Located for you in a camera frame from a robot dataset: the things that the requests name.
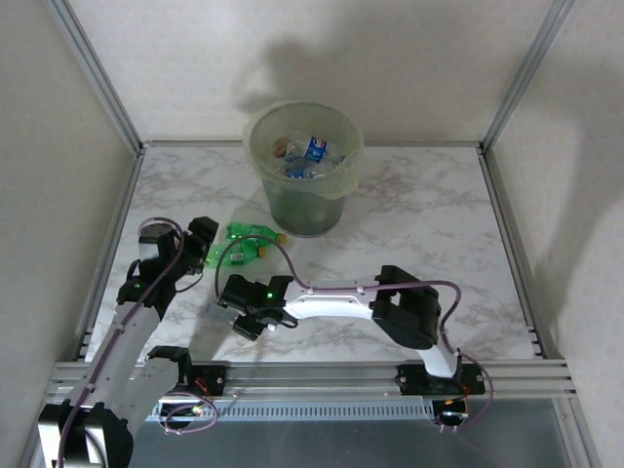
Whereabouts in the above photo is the green bottle with small label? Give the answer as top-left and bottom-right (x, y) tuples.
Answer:
(208, 242), (268, 269)

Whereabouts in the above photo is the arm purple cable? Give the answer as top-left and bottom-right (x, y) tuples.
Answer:
(56, 217), (218, 468)
(214, 236), (494, 435)

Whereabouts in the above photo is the aluminium frame side bar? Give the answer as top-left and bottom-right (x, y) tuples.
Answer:
(72, 145), (147, 365)
(480, 145), (560, 362)

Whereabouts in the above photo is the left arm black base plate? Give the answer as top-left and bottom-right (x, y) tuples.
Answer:
(168, 364), (228, 397)

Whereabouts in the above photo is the aluminium frame post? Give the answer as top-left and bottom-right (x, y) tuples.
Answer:
(42, 0), (146, 153)
(481, 0), (577, 152)

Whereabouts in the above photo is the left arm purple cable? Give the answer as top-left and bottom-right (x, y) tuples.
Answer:
(56, 217), (218, 468)

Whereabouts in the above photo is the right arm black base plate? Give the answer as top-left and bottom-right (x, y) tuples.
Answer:
(397, 363), (487, 396)

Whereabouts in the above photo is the left gripper thin black cable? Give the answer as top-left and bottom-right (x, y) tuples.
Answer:
(175, 265), (206, 293)

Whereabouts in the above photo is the mesh bin with green liner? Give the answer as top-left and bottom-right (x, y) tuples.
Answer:
(242, 100), (366, 239)

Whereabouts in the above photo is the slotted grey cable duct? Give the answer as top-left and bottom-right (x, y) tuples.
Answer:
(145, 400), (435, 421)

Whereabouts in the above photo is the gripper thin black cable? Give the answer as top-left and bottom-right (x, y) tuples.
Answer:
(175, 265), (206, 293)
(265, 314), (299, 332)

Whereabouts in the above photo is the clear bottle round blue logo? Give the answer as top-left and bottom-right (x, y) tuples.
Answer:
(304, 136), (329, 163)

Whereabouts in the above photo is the aluminium frame cross bar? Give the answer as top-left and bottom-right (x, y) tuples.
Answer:
(140, 139), (487, 150)

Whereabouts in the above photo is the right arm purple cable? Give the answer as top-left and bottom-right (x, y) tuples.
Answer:
(214, 236), (494, 435)

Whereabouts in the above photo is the aluminium mounting rail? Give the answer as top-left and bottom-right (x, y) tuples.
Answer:
(46, 359), (572, 400)

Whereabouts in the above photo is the green bottle yellow cap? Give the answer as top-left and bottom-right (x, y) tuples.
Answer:
(224, 221), (288, 245)

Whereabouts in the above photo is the aluminium frame leg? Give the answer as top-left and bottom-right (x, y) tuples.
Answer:
(555, 397), (602, 468)

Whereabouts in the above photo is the grey metal panel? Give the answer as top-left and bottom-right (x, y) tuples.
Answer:
(131, 399), (601, 468)

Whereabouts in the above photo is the right gripper thin black cable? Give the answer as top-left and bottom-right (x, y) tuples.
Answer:
(265, 314), (299, 332)

